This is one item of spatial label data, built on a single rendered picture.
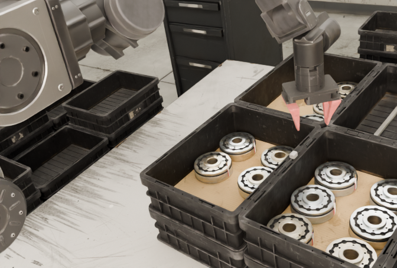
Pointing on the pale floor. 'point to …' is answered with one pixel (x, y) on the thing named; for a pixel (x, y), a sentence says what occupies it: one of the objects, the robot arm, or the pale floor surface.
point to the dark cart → (213, 27)
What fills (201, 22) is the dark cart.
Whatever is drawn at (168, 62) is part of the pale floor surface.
